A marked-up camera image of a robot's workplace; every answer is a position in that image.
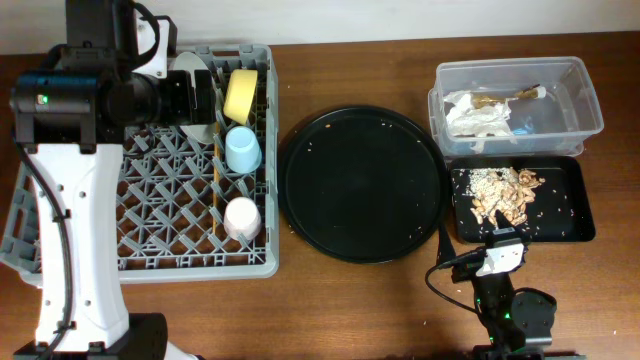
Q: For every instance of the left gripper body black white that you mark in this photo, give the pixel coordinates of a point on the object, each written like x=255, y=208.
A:
x=175, y=101

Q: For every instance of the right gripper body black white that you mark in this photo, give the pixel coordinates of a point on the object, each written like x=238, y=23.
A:
x=466, y=270

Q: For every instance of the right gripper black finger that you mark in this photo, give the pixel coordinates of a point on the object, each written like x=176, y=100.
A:
x=446, y=251
x=502, y=223

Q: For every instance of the food scraps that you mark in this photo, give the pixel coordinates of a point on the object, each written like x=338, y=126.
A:
x=503, y=190

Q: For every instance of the yellow bowl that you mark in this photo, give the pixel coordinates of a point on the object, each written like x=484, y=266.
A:
x=240, y=93

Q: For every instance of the blue plastic cup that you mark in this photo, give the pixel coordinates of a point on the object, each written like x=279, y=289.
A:
x=242, y=151

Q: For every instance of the gold snack wrapper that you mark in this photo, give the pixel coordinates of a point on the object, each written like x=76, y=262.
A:
x=535, y=92

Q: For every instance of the pink plastic cup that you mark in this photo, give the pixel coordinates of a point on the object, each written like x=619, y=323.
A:
x=242, y=219

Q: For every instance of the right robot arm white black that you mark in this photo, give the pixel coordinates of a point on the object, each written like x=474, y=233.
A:
x=518, y=321

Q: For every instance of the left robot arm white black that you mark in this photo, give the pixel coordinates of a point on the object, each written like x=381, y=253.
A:
x=71, y=116

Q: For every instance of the grey plastic dishwasher rack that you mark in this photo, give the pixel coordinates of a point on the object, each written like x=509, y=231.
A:
x=164, y=194

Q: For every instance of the clear plastic waste bin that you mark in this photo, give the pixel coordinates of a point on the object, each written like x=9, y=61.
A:
x=568, y=114

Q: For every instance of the black rectangular tray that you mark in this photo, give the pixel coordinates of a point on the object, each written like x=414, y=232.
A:
x=559, y=213

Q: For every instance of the blue plastic scrap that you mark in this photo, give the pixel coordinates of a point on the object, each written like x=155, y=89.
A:
x=523, y=126

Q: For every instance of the round black tray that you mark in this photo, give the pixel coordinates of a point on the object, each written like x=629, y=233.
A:
x=363, y=184

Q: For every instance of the crumpled white paper napkin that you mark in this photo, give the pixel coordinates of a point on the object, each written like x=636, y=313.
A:
x=478, y=116

